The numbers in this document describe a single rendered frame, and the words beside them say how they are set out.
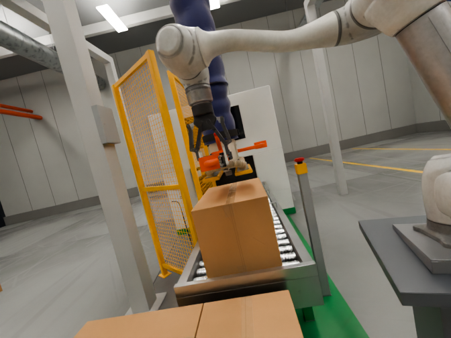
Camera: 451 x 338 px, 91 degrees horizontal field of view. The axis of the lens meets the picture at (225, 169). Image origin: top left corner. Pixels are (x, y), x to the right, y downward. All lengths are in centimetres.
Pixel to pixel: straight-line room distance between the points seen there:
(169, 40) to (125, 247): 176
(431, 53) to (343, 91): 1060
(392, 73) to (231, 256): 1187
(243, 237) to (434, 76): 92
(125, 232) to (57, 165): 1047
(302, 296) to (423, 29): 107
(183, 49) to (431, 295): 88
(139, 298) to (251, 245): 134
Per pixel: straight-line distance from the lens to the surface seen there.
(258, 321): 104
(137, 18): 929
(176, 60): 63
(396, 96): 1249
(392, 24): 74
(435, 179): 96
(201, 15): 148
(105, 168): 201
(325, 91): 413
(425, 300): 84
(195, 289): 124
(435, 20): 74
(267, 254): 122
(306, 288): 124
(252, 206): 112
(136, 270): 217
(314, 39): 84
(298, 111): 1042
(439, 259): 89
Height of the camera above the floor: 123
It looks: 5 degrees down
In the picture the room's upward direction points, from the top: 13 degrees counter-clockwise
